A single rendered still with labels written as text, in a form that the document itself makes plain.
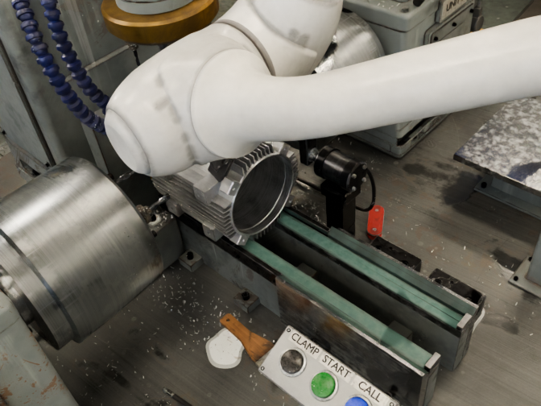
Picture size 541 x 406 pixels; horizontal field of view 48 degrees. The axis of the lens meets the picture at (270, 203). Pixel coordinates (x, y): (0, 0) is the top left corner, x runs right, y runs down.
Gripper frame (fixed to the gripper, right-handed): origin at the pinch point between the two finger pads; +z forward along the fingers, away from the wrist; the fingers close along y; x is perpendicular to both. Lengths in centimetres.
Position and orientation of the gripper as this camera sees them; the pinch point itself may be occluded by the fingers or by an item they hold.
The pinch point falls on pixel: (220, 163)
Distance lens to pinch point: 96.9
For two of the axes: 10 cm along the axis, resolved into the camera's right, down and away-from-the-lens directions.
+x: 6.8, 7.3, -1.1
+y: -6.8, 5.5, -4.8
